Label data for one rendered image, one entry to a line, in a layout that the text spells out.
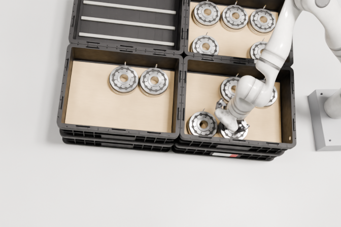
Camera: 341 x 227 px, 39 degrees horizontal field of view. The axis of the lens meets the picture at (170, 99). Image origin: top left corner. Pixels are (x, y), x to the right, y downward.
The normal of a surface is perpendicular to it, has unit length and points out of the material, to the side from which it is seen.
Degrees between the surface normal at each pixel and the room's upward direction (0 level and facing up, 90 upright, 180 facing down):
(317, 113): 90
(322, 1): 48
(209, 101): 0
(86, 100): 0
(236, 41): 0
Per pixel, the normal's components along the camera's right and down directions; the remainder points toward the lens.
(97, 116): 0.14, -0.33
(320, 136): -0.99, 0.00
